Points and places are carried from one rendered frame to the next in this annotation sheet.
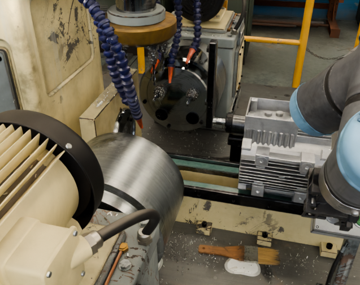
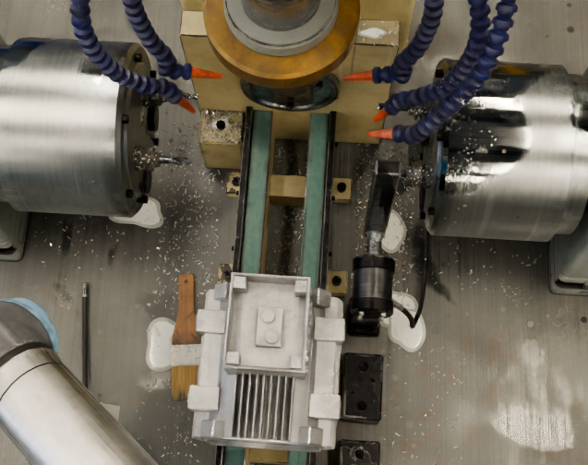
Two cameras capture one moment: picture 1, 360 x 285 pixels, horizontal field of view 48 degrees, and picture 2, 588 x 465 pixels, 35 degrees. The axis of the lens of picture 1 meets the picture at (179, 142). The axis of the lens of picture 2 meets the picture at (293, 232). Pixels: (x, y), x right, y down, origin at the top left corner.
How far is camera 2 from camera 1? 1.17 m
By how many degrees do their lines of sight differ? 57
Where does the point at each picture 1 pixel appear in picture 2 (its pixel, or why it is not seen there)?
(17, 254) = not seen: outside the picture
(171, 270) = (142, 243)
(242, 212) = not seen: hidden behind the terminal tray
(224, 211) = not seen: hidden behind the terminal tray
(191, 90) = (418, 170)
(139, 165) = (53, 134)
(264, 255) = (185, 376)
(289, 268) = (169, 415)
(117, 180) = (6, 115)
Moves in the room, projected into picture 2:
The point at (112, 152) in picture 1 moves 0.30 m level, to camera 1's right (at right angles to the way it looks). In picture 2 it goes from (62, 90) to (88, 311)
